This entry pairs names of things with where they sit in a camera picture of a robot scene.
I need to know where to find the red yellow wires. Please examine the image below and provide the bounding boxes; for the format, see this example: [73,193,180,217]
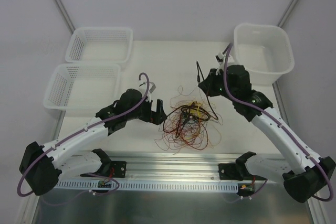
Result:
[154,84,224,158]

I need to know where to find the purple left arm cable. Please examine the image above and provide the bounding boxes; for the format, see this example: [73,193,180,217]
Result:
[17,72,153,198]

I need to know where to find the white perforated basket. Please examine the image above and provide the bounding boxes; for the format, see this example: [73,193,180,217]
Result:
[43,62,121,111]
[65,27,133,67]

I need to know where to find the white perforated basket near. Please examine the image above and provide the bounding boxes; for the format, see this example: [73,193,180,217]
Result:
[43,62,121,111]

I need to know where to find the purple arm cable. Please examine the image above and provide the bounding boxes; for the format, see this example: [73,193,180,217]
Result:
[17,72,153,198]
[219,42,333,202]

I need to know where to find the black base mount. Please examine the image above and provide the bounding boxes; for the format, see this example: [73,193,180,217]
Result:
[218,163,254,181]
[92,161,127,178]

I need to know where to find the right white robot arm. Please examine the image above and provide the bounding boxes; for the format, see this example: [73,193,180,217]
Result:
[198,65,335,203]

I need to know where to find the white perforated basket far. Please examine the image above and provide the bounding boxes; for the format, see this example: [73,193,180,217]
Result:
[65,27,133,67]

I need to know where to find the white solid tub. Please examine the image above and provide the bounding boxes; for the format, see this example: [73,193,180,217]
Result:
[234,23,295,86]

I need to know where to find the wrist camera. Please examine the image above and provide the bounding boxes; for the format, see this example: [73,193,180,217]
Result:
[139,81,156,102]
[215,52,235,75]

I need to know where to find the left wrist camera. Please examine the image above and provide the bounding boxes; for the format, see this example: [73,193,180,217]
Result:
[139,81,156,102]

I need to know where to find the black USB cable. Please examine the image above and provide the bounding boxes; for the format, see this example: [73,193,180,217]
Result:
[175,60,220,138]

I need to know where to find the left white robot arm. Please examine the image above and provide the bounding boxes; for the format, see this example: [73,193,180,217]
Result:
[17,89,167,197]

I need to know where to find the white slotted cable duct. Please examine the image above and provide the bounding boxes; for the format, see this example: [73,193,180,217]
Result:
[55,179,238,194]

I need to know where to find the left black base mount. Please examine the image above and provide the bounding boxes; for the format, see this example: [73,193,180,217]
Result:
[92,161,127,178]

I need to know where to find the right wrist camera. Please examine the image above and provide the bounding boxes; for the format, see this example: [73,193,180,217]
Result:
[215,52,235,75]

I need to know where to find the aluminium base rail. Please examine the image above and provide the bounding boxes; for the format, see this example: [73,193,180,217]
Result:
[52,150,292,183]

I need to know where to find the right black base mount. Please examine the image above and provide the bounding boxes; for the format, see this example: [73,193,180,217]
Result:
[218,163,254,181]

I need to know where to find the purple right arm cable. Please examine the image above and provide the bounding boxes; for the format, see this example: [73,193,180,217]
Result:
[219,42,333,202]

